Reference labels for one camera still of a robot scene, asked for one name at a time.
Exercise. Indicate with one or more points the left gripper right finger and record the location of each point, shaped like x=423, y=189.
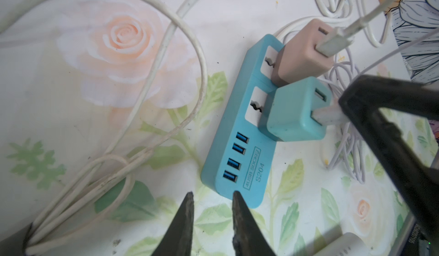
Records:
x=248, y=239

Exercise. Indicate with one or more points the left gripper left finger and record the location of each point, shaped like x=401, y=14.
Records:
x=177, y=241

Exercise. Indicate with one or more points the teal power strip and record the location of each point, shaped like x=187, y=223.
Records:
x=240, y=157

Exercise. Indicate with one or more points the teal plug adapter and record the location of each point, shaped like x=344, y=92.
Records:
x=287, y=114

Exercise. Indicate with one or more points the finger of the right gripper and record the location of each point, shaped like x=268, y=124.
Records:
x=419, y=185

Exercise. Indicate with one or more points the pink usb charger block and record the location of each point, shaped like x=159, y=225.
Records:
x=299, y=58

